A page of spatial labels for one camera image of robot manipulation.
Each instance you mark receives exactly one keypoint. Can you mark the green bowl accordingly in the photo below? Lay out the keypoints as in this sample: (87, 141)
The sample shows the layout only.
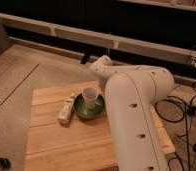
(84, 112)

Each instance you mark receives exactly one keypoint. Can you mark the white plastic bottle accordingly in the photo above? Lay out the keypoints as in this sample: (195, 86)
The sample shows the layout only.
(66, 110)

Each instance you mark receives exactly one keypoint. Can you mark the white plastic cup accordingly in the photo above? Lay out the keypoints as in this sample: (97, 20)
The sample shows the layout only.
(90, 96)

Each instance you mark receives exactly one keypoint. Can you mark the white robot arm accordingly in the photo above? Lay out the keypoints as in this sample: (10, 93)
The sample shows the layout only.
(130, 91)

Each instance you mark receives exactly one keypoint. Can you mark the black chair caster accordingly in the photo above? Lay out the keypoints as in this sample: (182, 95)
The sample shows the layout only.
(4, 163)

